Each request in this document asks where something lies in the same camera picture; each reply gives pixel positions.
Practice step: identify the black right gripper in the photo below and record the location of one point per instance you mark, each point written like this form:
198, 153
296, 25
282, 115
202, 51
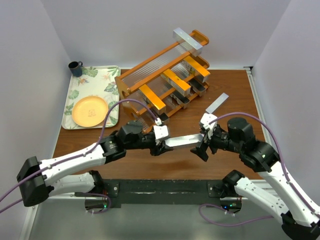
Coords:
200, 151

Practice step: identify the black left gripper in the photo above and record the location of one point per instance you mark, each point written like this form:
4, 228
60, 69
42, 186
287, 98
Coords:
159, 148

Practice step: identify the orange toothpaste box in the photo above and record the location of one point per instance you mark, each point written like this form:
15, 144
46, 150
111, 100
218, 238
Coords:
194, 68
153, 99
176, 82

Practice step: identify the silver R&O charcoal toothpaste box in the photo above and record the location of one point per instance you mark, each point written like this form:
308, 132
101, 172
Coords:
183, 101

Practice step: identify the orange toothpaste box front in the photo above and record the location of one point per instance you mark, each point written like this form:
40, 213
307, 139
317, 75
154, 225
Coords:
194, 68

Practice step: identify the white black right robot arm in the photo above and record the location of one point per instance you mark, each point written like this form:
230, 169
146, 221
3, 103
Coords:
298, 215

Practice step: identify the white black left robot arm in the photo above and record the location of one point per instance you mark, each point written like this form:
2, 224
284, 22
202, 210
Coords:
36, 178

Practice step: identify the wooden three-tier shelf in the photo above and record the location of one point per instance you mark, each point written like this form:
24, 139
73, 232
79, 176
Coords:
149, 72

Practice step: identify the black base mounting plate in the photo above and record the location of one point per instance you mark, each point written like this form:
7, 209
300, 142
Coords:
168, 192

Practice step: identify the orange plate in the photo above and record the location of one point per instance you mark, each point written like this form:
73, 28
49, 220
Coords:
89, 111

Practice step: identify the floral serving tray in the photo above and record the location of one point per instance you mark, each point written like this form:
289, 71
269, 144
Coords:
95, 81

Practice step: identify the dark blue mug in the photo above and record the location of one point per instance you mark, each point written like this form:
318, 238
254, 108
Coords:
76, 68

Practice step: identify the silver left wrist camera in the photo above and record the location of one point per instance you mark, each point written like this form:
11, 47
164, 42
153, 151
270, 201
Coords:
161, 131

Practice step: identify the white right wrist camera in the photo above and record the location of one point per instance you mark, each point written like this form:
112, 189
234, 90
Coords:
208, 123

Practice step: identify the aluminium table edge rail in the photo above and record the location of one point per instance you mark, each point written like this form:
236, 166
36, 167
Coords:
267, 136

